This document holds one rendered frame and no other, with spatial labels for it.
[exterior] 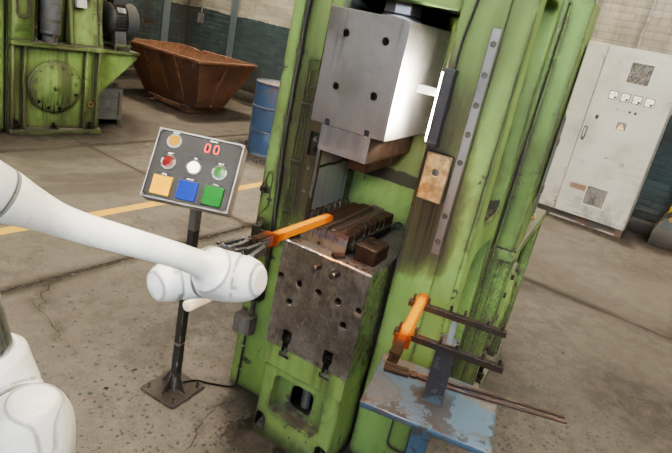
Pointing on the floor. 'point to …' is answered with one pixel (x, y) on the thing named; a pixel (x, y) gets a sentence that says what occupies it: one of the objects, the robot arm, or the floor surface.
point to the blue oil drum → (262, 116)
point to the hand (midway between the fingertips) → (262, 241)
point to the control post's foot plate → (159, 389)
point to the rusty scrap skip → (188, 75)
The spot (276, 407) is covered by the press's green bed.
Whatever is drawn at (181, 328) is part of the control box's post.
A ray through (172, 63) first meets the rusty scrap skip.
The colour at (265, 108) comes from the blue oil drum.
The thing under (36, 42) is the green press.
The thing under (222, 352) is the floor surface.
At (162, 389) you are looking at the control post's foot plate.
